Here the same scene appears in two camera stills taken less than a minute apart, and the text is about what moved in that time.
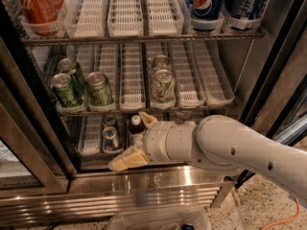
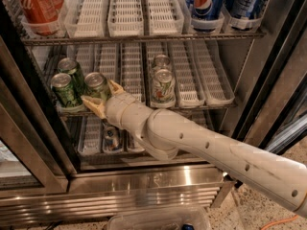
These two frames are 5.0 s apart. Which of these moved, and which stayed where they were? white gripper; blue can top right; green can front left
Moved: white gripper
Stayed: green can front left; blue can top right
